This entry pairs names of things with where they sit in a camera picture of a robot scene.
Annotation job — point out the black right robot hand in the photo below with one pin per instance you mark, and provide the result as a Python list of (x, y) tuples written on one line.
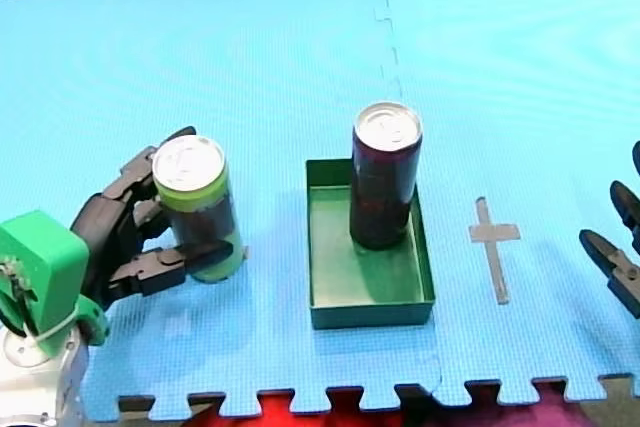
[(620, 252)]

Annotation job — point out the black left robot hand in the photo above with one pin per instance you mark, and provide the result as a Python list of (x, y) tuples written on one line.
[(107, 237)]

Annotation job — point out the green can with dark band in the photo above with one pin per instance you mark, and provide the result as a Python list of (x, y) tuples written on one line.
[(205, 217)]

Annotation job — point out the dark purple drink can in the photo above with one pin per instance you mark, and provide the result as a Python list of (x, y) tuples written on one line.
[(382, 187)]

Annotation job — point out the shallow green tray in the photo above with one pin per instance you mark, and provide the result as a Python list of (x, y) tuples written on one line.
[(370, 277)]

